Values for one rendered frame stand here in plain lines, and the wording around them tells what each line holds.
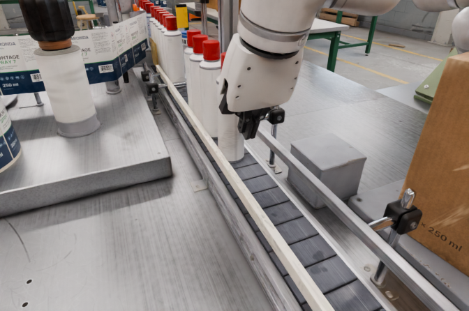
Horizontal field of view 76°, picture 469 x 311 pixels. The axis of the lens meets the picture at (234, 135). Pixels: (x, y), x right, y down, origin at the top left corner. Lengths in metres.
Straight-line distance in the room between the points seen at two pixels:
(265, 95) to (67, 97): 0.45
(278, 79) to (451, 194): 0.27
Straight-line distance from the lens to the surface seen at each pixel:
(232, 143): 0.56
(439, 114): 0.46
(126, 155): 0.64
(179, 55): 0.93
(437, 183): 0.49
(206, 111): 0.64
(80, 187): 0.63
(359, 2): 0.33
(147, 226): 0.55
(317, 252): 0.45
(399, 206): 0.41
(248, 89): 0.39
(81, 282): 0.51
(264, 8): 0.33
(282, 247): 0.40
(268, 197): 0.51
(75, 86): 0.72
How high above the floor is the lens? 1.21
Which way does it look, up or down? 30 degrees down
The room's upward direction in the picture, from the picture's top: straight up
